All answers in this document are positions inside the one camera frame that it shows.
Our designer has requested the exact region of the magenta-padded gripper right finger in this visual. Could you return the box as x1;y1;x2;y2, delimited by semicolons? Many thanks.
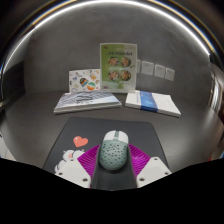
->
128;143;173;189

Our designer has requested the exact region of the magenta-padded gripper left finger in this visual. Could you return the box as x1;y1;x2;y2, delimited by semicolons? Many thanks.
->
54;144;101;190

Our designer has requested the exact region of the green and white computer mouse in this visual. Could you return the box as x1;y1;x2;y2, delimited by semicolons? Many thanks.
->
98;130;130;171

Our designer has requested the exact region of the dark grey cartoon mouse pad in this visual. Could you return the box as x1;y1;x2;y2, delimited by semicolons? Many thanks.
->
42;116;170;192

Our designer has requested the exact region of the white book with blue band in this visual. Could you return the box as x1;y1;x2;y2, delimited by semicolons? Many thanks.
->
124;89;182;118

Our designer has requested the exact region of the grey striped book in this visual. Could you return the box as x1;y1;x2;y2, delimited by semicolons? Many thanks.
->
53;91;123;115

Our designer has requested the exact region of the white card with colourful stickers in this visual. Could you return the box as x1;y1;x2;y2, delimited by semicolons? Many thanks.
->
68;68;102;94

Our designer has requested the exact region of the green menu sign stand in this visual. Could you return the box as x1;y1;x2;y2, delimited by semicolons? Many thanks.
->
99;42;138;94

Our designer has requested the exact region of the curved ceiling light strip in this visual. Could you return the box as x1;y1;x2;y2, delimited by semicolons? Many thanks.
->
0;0;216;73

